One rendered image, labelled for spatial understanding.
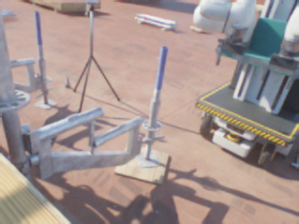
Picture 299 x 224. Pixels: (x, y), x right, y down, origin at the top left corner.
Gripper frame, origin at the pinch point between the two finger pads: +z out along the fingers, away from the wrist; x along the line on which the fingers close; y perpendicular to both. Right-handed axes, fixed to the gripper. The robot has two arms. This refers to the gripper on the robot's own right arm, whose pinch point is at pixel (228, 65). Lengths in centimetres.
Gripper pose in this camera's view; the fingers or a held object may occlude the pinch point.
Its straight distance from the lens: 158.5
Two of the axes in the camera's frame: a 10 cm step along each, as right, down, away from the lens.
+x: -7.5, -4.1, 5.1
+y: 6.5, -3.2, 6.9
